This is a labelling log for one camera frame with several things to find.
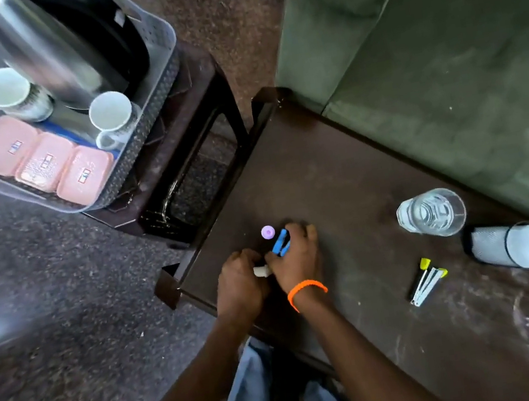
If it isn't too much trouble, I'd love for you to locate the pink lidded container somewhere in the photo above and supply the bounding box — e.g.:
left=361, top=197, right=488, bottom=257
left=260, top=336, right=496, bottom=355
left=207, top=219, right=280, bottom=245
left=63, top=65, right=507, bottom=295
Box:
left=0, top=110, right=46, bottom=179
left=9, top=127, right=83, bottom=198
left=50, top=140, right=122, bottom=211

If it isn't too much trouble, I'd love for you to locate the person's right hand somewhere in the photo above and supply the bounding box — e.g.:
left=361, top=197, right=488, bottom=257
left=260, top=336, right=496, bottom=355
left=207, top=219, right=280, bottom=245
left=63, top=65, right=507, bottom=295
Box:
left=260, top=220, right=327, bottom=298

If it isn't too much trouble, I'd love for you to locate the yellow-capped white needle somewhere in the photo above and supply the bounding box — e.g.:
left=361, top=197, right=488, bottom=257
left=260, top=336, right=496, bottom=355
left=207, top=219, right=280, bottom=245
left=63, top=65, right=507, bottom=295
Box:
left=408, top=266, right=454, bottom=309
left=404, top=256, right=438, bottom=306

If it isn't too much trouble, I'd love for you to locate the person's left hand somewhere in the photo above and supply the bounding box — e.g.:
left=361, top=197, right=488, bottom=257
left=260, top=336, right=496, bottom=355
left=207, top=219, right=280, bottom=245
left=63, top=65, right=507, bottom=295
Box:
left=208, top=245, right=276, bottom=327

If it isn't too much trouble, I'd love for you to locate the blue and white pen device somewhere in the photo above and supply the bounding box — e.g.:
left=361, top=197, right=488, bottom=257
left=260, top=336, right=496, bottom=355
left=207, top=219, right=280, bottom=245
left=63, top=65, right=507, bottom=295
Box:
left=248, top=227, right=297, bottom=280

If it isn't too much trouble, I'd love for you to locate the steel kettle with black handle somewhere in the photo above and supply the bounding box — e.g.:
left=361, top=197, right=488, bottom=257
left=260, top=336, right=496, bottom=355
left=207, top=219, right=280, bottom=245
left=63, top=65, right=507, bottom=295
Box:
left=0, top=0, right=158, bottom=126

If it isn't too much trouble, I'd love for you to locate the person's right forearm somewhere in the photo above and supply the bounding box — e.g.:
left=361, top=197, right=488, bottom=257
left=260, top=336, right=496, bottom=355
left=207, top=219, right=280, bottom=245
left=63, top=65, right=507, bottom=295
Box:
left=289, top=267, right=454, bottom=401

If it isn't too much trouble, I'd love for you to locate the green sofa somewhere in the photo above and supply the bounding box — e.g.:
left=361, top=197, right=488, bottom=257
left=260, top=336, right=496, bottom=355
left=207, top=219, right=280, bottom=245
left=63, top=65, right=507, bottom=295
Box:
left=262, top=0, right=529, bottom=283

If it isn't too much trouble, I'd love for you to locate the white patterned cup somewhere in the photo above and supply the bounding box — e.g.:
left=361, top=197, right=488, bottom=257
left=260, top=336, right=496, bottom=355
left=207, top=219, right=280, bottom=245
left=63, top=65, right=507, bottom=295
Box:
left=85, top=86, right=148, bottom=154
left=0, top=60, right=57, bottom=129

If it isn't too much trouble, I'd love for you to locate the dark brown plastic stool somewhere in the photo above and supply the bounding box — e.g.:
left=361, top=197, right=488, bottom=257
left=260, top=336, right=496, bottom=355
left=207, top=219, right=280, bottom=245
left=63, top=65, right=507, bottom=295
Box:
left=56, top=32, right=267, bottom=264

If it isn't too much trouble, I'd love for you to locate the clear glass of water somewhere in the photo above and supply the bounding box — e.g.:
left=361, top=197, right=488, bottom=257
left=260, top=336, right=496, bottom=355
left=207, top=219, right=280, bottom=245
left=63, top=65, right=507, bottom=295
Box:
left=393, top=184, right=471, bottom=245

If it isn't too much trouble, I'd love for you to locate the person's left forearm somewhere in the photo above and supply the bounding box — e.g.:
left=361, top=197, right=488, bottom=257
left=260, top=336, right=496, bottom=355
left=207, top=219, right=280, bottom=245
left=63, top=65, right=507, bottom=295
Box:
left=87, top=303, right=278, bottom=401

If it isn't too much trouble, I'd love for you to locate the clear plastic basket tray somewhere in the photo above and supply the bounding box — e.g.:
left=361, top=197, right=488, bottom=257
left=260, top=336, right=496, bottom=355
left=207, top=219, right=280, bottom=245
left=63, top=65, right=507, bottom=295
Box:
left=0, top=0, right=203, bottom=226

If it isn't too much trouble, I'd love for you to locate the orange wristband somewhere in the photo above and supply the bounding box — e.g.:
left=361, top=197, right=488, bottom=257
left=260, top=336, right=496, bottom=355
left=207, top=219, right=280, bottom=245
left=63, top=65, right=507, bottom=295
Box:
left=285, top=276, right=332, bottom=315

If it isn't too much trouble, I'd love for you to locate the white and grey pouch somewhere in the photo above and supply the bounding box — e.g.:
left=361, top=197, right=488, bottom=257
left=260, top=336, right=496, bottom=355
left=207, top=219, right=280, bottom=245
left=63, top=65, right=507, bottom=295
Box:
left=461, top=218, right=529, bottom=287

